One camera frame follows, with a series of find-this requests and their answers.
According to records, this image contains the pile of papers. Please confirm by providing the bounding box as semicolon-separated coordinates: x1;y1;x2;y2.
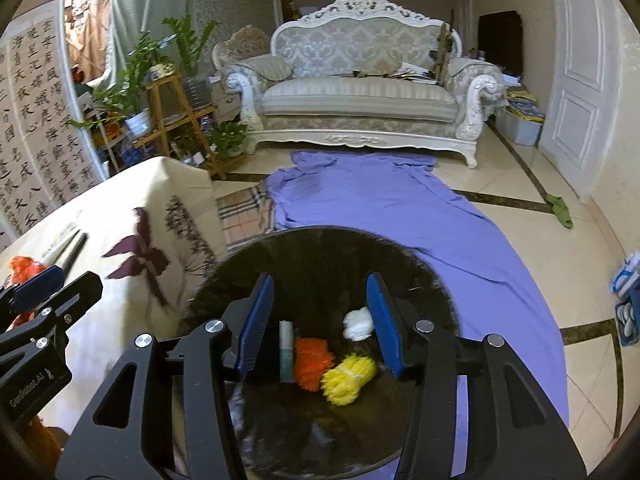
390;62;446;83

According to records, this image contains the ornate beige armchair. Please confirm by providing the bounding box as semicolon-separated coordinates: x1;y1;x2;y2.
212;25;273;91

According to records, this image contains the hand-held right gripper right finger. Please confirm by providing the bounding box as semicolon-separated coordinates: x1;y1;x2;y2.
366;272;588;480

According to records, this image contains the blue basket with stones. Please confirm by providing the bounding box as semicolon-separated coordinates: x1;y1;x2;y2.
614;295;640;348

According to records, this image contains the leafy green plant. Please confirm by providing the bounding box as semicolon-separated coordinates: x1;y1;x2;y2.
67;35;173;138

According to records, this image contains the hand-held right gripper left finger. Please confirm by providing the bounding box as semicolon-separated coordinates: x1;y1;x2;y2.
55;272;276;480

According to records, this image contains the orange foam net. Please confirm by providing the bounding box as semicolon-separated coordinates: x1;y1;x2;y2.
9;256;47;286
294;337;336;393

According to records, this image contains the small green potted plant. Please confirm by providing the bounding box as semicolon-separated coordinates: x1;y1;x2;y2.
205;121;251;161

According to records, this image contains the round black trash bin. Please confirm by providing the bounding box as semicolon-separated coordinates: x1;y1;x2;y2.
182;226;463;480

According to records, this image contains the grey plastic storage box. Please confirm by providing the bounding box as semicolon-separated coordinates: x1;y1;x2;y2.
500;107;545;147

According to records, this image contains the brown patterned curtain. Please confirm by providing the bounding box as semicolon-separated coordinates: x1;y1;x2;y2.
65;0;113;81

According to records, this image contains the cream floral tablecloth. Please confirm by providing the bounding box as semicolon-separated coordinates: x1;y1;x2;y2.
0;156;228;461

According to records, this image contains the tall green potted plant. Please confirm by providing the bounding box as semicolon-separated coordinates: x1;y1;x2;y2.
161;14;221;78

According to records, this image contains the wooden plant stand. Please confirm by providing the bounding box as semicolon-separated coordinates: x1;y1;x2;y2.
145;72;221;181

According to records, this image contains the blue white packet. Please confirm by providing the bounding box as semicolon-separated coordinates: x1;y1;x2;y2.
609;252;640;296

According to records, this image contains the pale green curtain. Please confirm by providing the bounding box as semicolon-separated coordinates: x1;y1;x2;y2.
107;0;193;68

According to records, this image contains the dark cabinet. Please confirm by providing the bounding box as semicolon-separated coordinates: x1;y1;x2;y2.
478;10;524;78

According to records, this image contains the beige sofa cushion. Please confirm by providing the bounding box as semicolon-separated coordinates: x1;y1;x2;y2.
239;55;292;82

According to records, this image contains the white panelled door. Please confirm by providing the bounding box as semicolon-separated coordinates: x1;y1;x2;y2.
537;0;623;206

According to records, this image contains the small white teal tube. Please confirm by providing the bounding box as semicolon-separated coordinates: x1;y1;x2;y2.
279;320;297;384

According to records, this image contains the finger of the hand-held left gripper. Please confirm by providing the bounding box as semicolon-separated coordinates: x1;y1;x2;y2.
0;266;67;313
0;271;104;356

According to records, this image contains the calligraphy wall hanging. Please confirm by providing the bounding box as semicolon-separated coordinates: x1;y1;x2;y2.
0;7;108;251

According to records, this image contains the white crumpled paper ball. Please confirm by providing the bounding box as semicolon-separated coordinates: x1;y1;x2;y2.
343;308;375;343

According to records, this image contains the yellow foam net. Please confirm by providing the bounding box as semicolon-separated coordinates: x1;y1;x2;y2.
320;353;377;406

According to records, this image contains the purple bed sheet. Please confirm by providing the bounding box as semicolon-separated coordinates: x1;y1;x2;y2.
264;150;571;480

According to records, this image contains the ornate white sofa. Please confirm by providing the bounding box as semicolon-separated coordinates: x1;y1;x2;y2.
221;0;506;170

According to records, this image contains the plaid cloth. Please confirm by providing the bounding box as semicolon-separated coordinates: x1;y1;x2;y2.
216;182;276;253

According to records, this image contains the white flower pot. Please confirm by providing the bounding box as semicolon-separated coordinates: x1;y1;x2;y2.
125;109;152;137

